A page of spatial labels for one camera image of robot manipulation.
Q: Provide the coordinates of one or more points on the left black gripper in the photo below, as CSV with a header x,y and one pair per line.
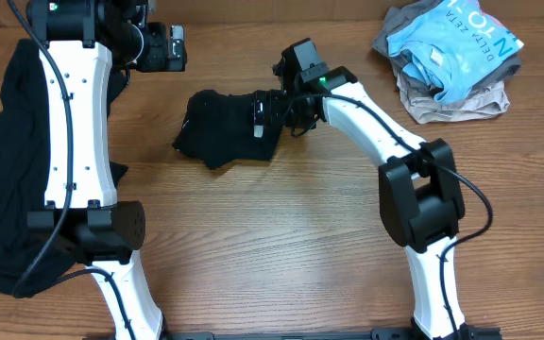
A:
x,y
159,59

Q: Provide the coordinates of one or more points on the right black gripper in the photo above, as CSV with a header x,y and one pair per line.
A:
x,y
274,100

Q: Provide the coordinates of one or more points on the black t-shirt with logo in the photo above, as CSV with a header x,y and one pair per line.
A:
x,y
218,129

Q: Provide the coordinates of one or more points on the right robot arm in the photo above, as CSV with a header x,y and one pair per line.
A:
x,y
420,198

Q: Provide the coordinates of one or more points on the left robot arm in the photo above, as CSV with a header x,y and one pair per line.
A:
x,y
81,44

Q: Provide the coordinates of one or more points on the light blue printed t-shirt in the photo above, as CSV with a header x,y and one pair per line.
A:
x,y
452,47

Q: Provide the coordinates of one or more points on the black shirt left pile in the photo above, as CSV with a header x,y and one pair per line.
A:
x,y
24,162

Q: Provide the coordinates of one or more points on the beige folded garment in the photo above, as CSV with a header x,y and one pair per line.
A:
x,y
488,101

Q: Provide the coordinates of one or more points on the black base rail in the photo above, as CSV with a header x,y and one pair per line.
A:
x,y
375,334

